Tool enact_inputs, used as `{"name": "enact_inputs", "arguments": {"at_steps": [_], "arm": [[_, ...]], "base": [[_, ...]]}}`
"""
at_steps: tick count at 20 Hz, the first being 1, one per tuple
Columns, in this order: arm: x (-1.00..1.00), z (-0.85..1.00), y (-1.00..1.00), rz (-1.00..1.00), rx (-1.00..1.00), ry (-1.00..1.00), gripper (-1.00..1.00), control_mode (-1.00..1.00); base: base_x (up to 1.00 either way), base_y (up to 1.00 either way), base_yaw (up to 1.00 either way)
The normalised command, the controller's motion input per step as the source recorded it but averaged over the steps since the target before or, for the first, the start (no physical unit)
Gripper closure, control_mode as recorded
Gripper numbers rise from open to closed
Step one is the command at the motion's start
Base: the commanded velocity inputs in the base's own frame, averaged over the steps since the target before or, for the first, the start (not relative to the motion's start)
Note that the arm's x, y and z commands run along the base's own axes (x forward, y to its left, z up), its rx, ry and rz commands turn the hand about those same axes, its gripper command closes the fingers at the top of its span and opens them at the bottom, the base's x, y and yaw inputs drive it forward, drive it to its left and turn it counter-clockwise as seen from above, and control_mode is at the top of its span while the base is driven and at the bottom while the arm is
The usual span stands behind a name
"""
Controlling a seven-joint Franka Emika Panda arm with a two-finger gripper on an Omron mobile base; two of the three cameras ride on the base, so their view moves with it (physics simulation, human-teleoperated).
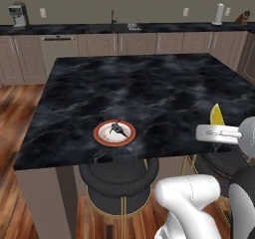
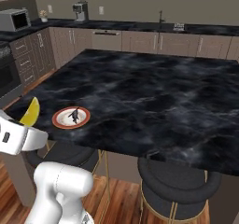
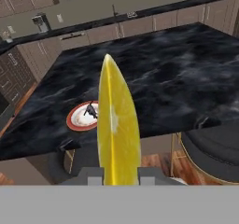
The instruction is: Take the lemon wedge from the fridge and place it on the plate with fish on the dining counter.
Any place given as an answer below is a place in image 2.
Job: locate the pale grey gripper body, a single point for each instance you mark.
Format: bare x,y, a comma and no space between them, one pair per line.
35,138

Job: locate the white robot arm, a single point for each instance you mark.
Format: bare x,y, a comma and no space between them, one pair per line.
59,184

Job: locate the yellow lemon wedge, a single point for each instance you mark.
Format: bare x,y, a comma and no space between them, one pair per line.
31,114

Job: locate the red-rimmed white plate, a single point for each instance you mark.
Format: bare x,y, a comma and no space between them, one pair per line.
60,122

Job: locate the dark grey fish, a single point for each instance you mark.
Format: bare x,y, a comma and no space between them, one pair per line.
74,115

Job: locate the black stool with gold legs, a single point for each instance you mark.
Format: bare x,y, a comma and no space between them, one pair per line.
179,184
70,155

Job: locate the black oven with hob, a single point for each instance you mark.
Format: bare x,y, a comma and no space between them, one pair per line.
7,75

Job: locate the brown drawer cupboard run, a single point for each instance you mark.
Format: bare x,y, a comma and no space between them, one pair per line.
31,56

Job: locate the beige two-door cupboard run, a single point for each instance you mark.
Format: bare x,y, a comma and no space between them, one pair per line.
70,45

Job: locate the beige dishwasher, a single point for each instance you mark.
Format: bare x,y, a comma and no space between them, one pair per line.
106,41

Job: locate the grey microwave oven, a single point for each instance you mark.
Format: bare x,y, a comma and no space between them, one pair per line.
12,20

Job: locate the small white potted plant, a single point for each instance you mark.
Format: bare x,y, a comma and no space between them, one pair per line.
44,16

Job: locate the silver coffee machine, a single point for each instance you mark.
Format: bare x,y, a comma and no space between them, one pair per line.
81,11

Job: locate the black sink tap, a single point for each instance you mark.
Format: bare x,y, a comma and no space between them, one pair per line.
161,20

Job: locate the long beige cupboard run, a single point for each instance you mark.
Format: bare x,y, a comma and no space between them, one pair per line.
180,44

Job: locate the steel sink basin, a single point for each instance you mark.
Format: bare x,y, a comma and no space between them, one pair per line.
178,26

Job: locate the white wall socket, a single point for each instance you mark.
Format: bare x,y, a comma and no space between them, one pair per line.
50,8
101,10

